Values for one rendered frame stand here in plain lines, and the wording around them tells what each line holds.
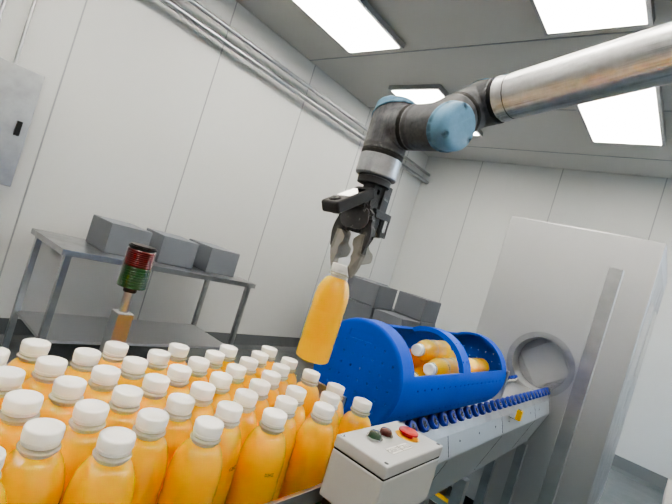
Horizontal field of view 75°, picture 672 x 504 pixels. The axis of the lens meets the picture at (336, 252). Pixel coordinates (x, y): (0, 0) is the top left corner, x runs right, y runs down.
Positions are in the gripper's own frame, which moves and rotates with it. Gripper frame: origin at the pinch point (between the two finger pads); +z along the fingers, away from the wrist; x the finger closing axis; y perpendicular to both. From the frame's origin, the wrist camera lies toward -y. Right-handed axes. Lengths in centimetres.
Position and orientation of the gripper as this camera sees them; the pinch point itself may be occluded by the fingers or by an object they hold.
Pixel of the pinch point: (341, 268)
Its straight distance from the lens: 90.5
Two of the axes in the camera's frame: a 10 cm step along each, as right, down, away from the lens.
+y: 6.0, 1.9, 7.8
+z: -2.9, 9.6, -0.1
